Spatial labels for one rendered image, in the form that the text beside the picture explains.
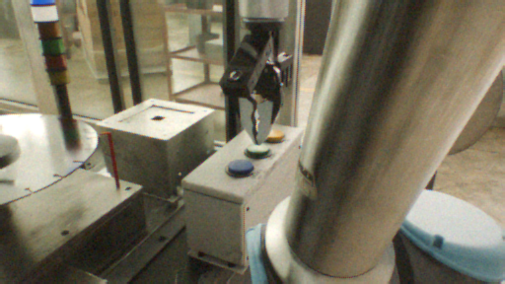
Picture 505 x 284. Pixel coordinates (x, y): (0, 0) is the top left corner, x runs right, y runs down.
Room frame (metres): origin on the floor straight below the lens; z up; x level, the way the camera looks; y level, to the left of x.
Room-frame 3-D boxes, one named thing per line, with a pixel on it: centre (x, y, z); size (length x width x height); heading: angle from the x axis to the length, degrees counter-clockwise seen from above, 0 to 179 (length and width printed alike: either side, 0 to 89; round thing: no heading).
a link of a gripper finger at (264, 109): (0.63, -0.04, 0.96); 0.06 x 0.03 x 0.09; 154
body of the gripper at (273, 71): (0.64, -0.02, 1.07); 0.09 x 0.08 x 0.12; 154
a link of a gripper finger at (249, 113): (0.64, -0.01, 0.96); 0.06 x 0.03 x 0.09; 154
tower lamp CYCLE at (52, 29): (0.81, 0.41, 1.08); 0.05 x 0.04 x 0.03; 64
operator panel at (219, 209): (0.63, 0.00, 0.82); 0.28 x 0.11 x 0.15; 154
